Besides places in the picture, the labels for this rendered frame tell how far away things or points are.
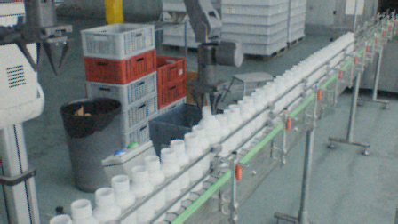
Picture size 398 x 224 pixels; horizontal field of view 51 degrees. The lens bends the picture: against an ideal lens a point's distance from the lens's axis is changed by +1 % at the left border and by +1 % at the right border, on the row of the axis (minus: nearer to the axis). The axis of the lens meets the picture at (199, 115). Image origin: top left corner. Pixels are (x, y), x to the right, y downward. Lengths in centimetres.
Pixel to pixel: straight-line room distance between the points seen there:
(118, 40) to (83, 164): 107
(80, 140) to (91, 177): 31
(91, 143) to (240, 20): 534
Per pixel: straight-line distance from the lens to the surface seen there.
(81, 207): 87
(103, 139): 306
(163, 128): 186
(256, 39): 784
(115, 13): 1133
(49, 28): 85
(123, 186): 91
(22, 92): 142
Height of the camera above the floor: 159
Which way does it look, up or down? 19 degrees down
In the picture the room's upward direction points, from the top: straight up
